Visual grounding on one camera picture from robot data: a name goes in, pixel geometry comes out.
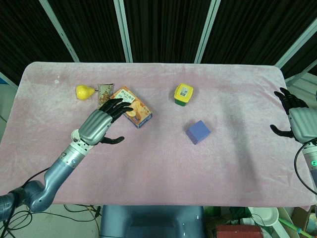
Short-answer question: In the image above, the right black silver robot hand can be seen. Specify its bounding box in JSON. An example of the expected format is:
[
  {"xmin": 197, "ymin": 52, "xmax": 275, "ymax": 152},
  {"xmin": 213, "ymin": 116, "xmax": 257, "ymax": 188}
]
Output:
[{"xmin": 269, "ymin": 87, "xmax": 317, "ymax": 144}]

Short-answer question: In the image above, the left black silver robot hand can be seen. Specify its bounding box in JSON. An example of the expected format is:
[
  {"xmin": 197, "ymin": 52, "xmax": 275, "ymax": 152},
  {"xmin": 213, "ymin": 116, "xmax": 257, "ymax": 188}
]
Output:
[{"xmin": 78, "ymin": 98, "xmax": 133, "ymax": 146}]

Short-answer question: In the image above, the white round cup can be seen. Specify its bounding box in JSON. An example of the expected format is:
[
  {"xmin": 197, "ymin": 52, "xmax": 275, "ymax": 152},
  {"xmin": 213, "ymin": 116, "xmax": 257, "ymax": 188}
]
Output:
[{"xmin": 71, "ymin": 130, "xmax": 86, "ymax": 143}]

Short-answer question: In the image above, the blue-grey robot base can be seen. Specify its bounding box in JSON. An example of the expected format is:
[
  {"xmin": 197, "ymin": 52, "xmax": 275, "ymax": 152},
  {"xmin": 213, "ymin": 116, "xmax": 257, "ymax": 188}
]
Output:
[{"xmin": 99, "ymin": 205, "xmax": 206, "ymax": 238}]

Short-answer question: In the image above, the brown snack bar wrapper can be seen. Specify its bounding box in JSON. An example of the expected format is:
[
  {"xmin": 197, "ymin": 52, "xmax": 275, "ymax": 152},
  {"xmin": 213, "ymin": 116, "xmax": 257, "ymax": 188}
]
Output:
[{"xmin": 97, "ymin": 83, "xmax": 115, "ymax": 109}]

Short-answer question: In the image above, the yellow toy pear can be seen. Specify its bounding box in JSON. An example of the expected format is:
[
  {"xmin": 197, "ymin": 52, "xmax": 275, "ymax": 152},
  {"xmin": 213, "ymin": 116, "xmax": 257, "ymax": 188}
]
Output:
[{"xmin": 75, "ymin": 84, "xmax": 99, "ymax": 101}]

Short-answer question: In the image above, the orange chips box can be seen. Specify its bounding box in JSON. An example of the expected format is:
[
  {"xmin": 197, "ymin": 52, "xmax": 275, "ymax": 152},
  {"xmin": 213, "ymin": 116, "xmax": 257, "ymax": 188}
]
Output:
[{"xmin": 109, "ymin": 85, "xmax": 153, "ymax": 129}]

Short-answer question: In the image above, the black pleated screen panel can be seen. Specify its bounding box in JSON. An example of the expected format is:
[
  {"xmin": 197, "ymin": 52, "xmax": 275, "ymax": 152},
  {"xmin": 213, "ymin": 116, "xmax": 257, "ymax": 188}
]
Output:
[
  {"xmin": 123, "ymin": 0, "xmax": 211, "ymax": 64},
  {"xmin": 48, "ymin": 0, "xmax": 126, "ymax": 62},
  {"xmin": 0, "ymin": 0, "xmax": 75, "ymax": 86},
  {"xmin": 202, "ymin": 0, "xmax": 317, "ymax": 66},
  {"xmin": 281, "ymin": 32, "xmax": 317, "ymax": 80}
]

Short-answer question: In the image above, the pink velvet tablecloth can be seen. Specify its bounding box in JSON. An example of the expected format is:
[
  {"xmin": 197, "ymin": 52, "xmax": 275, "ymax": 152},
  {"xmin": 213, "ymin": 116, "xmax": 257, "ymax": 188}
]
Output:
[{"xmin": 0, "ymin": 61, "xmax": 317, "ymax": 211}]

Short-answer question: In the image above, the yellow green lidded container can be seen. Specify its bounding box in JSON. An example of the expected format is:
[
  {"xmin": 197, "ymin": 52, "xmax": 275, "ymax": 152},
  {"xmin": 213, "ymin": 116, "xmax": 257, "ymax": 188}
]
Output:
[{"xmin": 172, "ymin": 83, "xmax": 194, "ymax": 107}]

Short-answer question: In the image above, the brown cardboard box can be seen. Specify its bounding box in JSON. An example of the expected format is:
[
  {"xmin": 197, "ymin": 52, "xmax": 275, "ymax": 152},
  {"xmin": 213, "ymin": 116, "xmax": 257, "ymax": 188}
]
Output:
[{"xmin": 289, "ymin": 207, "xmax": 317, "ymax": 238}]

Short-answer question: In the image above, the white plastic bowl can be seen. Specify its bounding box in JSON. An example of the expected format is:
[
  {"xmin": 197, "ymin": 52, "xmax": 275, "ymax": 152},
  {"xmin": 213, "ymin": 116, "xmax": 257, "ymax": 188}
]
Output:
[{"xmin": 247, "ymin": 207, "xmax": 280, "ymax": 228}]

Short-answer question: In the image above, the purple foam cube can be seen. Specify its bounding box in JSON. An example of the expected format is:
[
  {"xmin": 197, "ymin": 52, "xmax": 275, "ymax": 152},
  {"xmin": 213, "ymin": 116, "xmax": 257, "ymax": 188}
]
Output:
[{"xmin": 186, "ymin": 120, "xmax": 211, "ymax": 146}]

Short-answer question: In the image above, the red box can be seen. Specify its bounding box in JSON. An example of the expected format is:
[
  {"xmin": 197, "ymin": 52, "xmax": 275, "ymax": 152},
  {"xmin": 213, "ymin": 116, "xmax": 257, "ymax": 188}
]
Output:
[{"xmin": 215, "ymin": 224, "xmax": 264, "ymax": 238}]

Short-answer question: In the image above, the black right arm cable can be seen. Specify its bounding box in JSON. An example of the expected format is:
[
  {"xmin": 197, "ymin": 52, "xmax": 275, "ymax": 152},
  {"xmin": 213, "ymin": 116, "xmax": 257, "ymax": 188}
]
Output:
[{"xmin": 294, "ymin": 142, "xmax": 317, "ymax": 196}]

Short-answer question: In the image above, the white screen frame post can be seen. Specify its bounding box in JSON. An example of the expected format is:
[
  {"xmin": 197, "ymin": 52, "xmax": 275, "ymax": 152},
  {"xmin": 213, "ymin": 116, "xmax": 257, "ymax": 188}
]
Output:
[
  {"xmin": 276, "ymin": 21, "xmax": 317, "ymax": 69},
  {"xmin": 113, "ymin": 0, "xmax": 134, "ymax": 63},
  {"xmin": 39, "ymin": 0, "xmax": 80, "ymax": 62},
  {"xmin": 194, "ymin": 0, "xmax": 221, "ymax": 64}
]

